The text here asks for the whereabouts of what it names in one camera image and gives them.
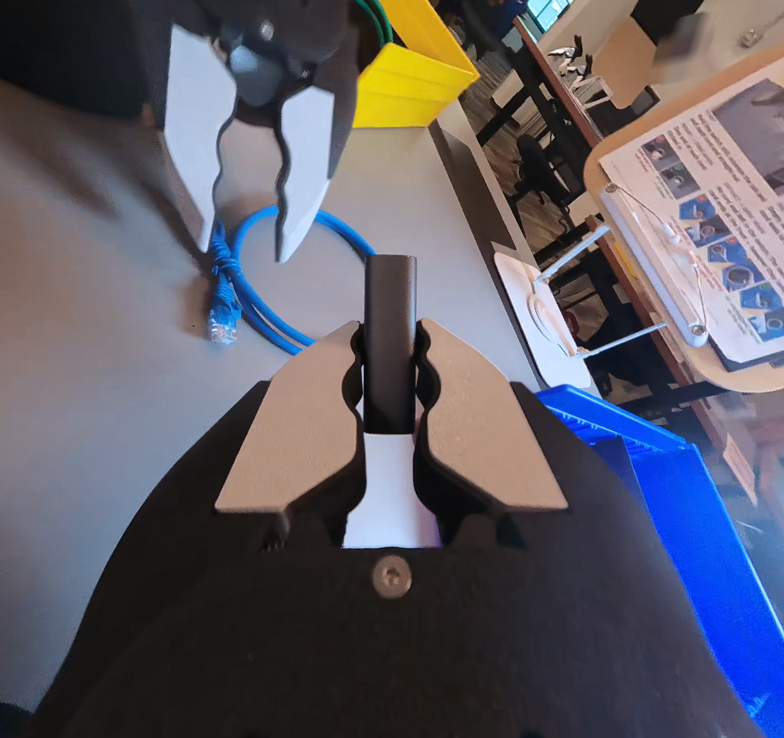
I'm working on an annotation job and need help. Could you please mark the spare grippers on desk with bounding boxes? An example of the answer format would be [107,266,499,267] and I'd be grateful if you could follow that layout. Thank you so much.
[548,34,595,78]

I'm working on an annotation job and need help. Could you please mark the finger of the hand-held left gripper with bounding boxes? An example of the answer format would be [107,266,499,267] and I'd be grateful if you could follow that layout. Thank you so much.
[162,24,238,254]
[272,84,336,264]

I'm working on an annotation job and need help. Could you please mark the blue ethernet cable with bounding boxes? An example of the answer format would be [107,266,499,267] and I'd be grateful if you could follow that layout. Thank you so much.
[207,204,376,356]

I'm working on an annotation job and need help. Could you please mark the green cable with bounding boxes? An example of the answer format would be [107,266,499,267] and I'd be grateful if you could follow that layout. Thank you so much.
[350,0,394,47]

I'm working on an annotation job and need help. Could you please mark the wooden desk with black legs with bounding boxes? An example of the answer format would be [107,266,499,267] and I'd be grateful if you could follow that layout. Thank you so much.
[474,16,607,151]

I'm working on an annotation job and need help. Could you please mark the printed instruction sheet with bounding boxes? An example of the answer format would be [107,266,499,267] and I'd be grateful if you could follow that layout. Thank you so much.
[599,73,784,364]

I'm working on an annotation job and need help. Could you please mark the black mesh cushion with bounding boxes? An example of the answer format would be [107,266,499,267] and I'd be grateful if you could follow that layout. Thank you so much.
[0,0,148,120]

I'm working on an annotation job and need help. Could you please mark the tan chair back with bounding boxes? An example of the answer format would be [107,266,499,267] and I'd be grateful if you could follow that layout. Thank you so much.
[593,16,660,111]

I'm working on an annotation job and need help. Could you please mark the black office chair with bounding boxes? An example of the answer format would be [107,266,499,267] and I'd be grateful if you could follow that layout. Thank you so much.
[511,135,574,207]

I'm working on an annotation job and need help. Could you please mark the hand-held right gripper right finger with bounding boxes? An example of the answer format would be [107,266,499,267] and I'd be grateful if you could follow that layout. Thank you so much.
[414,318,568,547]

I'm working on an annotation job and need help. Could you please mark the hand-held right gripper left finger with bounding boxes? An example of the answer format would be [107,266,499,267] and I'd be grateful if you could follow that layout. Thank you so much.
[214,320,368,547]

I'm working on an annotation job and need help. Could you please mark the light wooden board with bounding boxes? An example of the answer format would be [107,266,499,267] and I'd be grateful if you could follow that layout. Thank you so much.
[583,46,784,393]

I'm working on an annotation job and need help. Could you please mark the black ethernet port adapter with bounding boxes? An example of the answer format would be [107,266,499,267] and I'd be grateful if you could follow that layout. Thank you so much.
[361,254,419,436]

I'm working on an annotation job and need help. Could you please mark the blue plastic bin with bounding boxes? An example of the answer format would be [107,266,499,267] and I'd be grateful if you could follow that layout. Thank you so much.
[536,385,784,738]

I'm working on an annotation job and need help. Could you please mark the yellow plastic bin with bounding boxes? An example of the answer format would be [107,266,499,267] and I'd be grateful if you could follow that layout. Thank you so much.
[342,0,480,129]

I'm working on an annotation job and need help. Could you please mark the black folder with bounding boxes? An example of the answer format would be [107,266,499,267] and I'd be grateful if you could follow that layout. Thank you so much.
[710,334,784,373]

